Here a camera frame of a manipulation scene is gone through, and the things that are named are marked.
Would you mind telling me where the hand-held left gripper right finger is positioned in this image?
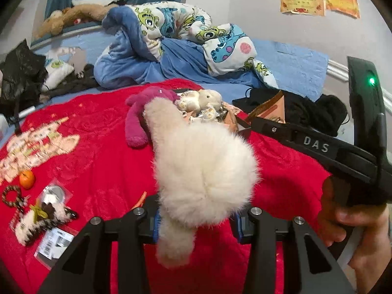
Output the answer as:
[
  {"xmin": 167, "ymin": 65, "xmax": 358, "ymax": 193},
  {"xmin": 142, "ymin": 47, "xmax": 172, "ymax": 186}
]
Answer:
[{"xmin": 236, "ymin": 207, "xmax": 357, "ymax": 294}]

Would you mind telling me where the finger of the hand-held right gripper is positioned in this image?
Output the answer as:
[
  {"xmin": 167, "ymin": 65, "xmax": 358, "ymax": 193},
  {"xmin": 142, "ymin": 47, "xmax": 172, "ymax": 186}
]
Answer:
[{"xmin": 250, "ymin": 116, "xmax": 381, "ymax": 188}]

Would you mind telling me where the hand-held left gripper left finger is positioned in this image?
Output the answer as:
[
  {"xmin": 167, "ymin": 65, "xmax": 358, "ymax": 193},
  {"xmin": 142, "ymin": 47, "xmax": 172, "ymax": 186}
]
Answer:
[{"xmin": 37, "ymin": 194, "xmax": 161, "ymax": 294}]

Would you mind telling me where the fluffy cream-white plush toy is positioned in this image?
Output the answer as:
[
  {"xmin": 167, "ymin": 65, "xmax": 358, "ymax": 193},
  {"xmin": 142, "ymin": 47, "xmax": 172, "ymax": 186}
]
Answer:
[{"xmin": 144, "ymin": 96, "xmax": 261, "ymax": 268}]

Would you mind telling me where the clear bag with barcode label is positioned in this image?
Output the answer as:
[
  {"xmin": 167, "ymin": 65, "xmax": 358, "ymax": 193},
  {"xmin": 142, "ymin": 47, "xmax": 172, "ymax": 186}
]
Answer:
[{"xmin": 34, "ymin": 228, "xmax": 75, "ymax": 270}]

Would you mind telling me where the beige plush bear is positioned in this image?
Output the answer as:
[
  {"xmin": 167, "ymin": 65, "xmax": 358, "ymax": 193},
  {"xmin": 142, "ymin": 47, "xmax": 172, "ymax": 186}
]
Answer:
[{"xmin": 196, "ymin": 89, "xmax": 223, "ymax": 112}]

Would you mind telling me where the zebra plush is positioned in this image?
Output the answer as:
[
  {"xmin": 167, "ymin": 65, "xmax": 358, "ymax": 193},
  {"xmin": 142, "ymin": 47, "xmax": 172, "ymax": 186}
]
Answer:
[{"xmin": 11, "ymin": 200, "xmax": 78, "ymax": 247}]

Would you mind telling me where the tangerine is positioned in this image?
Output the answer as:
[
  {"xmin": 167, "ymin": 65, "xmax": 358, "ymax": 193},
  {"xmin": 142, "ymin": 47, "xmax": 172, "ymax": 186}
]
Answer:
[{"xmin": 19, "ymin": 171, "xmax": 35, "ymax": 189}]

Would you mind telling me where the brown crochet scrunchie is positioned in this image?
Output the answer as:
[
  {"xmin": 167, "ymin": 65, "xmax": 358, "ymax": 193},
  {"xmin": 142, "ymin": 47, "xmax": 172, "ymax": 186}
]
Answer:
[{"xmin": 1, "ymin": 186, "xmax": 29, "ymax": 207}]

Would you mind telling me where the person's right forearm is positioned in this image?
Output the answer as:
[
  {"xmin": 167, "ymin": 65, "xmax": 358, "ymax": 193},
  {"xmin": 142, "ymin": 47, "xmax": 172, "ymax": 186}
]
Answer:
[{"xmin": 343, "ymin": 204, "xmax": 392, "ymax": 294}]

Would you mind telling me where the person's right hand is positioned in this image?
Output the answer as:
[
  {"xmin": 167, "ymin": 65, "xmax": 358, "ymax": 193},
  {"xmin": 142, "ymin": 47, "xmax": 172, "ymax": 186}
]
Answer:
[{"xmin": 317, "ymin": 176, "xmax": 390, "ymax": 252}]

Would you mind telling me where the black clothing heap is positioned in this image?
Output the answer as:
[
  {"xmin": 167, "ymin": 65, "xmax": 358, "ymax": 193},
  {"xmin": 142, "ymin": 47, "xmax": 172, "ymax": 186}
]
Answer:
[{"xmin": 233, "ymin": 87, "xmax": 348, "ymax": 137}]

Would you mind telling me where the red printed blanket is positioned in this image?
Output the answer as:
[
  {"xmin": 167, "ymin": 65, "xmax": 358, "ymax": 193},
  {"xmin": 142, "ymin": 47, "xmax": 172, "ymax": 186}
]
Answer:
[{"xmin": 0, "ymin": 78, "xmax": 333, "ymax": 294}]

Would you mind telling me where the blue bed sheet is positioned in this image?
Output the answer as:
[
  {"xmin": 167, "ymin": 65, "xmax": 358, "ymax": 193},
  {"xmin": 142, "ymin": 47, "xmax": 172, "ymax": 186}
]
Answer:
[{"xmin": 31, "ymin": 31, "xmax": 330, "ymax": 101}]

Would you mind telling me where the small beige teddy bear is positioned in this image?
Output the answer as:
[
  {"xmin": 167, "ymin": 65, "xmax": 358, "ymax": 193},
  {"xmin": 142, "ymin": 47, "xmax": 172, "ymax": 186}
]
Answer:
[{"xmin": 178, "ymin": 92, "xmax": 238, "ymax": 131}]

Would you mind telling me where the clear bag with silver disc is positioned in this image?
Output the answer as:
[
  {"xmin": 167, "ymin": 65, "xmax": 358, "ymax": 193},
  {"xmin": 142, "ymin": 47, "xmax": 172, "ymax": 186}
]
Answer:
[{"xmin": 40, "ymin": 179, "xmax": 74, "ymax": 206}]

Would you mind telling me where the magenta plush bear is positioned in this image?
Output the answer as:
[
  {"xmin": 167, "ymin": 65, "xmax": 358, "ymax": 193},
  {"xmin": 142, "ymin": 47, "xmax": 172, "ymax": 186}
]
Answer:
[{"xmin": 125, "ymin": 86, "xmax": 181, "ymax": 149}]

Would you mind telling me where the black garment with small print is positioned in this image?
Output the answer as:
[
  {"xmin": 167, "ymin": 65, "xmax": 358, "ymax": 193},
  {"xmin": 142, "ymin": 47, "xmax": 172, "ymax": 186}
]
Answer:
[{"xmin": 41, "ymin": 64, "xmax": 101, "ymax": 98}]

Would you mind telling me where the white stick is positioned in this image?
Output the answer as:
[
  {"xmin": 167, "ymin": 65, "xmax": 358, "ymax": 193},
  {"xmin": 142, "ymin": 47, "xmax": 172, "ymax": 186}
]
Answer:
[{"xmin": 17, "ymin": 104, "xmax": 37, "ymax": 118}]

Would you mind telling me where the small cartoon pillow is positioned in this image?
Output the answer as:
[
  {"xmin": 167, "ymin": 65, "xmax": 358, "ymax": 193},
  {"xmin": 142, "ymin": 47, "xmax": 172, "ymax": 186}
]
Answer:
[{"xmin": 44, "ymin": 47, "xmax": 75, "ymax": 91}]

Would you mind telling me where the cartoon monster printed quilt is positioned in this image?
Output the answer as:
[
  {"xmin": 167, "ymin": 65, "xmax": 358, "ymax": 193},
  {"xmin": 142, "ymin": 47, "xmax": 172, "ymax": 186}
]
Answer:
[{"xmin": 93, "ymin": 1, "xmax": 279, "ymax": 89}]

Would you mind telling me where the brown plush dog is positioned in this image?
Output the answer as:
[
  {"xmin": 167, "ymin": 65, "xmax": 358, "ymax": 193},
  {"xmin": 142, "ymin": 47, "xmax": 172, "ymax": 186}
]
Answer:
[{"xmin": 38, "ymin": 4, "xmax": 118, "ymax": 39}]

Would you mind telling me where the white pillow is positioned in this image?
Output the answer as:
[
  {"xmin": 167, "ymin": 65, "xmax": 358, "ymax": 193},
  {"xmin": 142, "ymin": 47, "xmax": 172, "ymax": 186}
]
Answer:
[{"xmin": 72, "ymin": 0, "xmax": 114, "ymax": 7}]

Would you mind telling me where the white moulded bed frame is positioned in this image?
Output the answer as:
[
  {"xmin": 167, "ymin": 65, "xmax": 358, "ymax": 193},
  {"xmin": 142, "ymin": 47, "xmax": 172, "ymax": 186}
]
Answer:
[{"xmin": 326, "ymin": 58, "xmax": 351, "ymax": 82}]

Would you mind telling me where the orange bordered wall certificate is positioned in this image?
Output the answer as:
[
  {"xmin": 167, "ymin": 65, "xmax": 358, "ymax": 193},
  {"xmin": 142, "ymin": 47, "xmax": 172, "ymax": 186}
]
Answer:
[{"xmin": 325, "ymin": 0, "xmax": 360, "ymax": 18}]

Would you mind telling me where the yellow wall certificate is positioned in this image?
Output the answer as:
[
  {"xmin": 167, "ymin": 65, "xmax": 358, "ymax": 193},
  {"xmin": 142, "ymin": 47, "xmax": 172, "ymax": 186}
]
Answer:
[{"xmin": 280, "ymin": 0, "xmax": 326, "ymax": 16}]

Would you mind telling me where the black strap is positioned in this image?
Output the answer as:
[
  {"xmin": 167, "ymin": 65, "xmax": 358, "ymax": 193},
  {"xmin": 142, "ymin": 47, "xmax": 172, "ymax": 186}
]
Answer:
[{"xmin": 12, "ymin": 95, "xmax": 23, "ymax": 135}]

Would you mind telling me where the curved grey bed rail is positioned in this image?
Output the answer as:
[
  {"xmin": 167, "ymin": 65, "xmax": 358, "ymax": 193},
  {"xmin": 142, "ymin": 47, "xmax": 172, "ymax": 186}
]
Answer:
[{"xmin": 31, "ymin": 24, "xmax": 103, "ymax": 48}]

